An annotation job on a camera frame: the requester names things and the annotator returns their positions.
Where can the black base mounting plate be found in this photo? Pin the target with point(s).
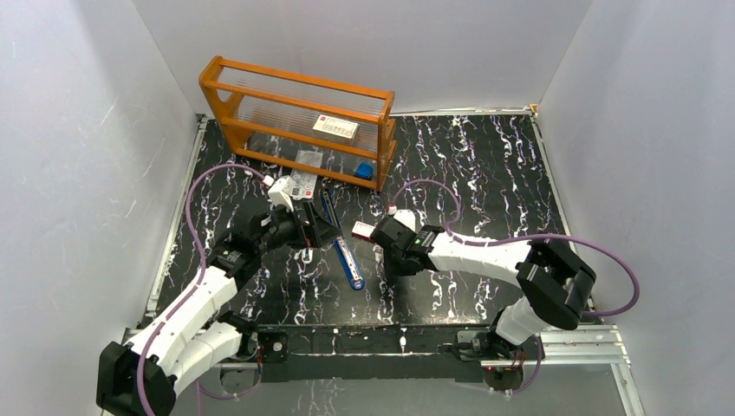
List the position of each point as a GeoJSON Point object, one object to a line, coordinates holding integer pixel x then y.
{"type": "Point", "coordinates": [497, 377]}

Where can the red white staple box sleeve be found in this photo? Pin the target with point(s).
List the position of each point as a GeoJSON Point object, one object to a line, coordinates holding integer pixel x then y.
{"type": "Point", "coordinates": [362, 231]}

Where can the small blue cube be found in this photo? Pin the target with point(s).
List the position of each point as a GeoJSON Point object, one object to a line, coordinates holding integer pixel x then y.
{"type": "Point", "coordinates": [364, 171]}

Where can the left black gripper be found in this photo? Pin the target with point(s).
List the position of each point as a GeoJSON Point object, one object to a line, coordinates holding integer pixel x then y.
{"type": "Point", "coordinates": [309, 223]}

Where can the aluminium frame rail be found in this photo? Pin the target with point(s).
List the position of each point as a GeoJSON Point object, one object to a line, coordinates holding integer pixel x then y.
{"type": "Point", "coordinates": [574, 344]}

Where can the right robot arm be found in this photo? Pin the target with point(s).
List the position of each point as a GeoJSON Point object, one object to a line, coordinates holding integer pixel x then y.
{"type": "Point", "coordinates": [555, 282]}

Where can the blue stapler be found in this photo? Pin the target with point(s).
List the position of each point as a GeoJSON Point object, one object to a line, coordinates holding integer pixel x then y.
{"type": "Point", "coordinates": [349, 264]}

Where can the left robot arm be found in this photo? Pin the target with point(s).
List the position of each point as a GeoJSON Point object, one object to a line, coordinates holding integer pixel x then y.
{"type": "Point", "coordinates": [146, 374]}

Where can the orange wooden shelf rack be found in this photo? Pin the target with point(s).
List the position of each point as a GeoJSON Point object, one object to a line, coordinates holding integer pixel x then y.
{"type": "Point", "coordinates": [247, 100]}

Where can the clear plastic label packet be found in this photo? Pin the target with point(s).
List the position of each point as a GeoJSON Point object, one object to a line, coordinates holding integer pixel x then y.
{"type": "Point", "coordinates": [302, 184]}

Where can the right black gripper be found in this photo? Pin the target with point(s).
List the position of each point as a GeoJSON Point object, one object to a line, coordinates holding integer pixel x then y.
{"type": "Point", "coordinates": [390, 267]}

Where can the white staple box on shelf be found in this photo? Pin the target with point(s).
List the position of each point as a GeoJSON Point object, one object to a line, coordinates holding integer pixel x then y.
{"type": "Point", "coordinates": [328, 127]}

